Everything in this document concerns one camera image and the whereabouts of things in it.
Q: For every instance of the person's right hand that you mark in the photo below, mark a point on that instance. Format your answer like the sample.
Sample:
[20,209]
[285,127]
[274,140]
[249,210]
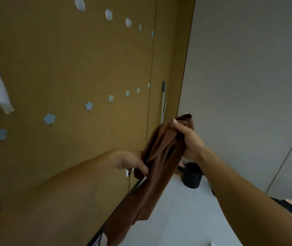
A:
[193,144]

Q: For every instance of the person's left hand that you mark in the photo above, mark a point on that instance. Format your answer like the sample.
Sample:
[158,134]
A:
[126,158]

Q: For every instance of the person's left fingers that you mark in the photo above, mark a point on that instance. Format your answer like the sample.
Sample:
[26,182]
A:
[142,169]

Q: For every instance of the person's right thumb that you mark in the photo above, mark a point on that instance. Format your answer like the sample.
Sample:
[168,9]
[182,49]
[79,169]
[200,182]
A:
[179,126]

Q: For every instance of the brown cloth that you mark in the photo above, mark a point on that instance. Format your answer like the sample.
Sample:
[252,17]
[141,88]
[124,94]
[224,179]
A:
[158,156]

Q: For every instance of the person's left forearm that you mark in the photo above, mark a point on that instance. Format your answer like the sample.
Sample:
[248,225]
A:
[66,197]

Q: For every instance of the person's right forearm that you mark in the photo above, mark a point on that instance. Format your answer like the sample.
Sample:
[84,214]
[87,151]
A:
[246,202]

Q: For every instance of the thin white stick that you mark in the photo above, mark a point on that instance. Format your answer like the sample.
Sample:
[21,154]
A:
[165,108]

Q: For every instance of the white pole with blue grip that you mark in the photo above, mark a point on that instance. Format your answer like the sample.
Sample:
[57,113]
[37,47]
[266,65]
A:
[163,99]

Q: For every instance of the black cylindrical bin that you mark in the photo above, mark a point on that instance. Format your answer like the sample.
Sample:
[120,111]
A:
[192,175]

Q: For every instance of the row of flower-shaped hooks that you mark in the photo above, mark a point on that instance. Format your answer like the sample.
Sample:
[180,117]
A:
[49,119]

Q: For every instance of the white wall socket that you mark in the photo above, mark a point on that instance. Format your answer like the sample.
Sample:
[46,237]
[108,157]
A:
[128,173]

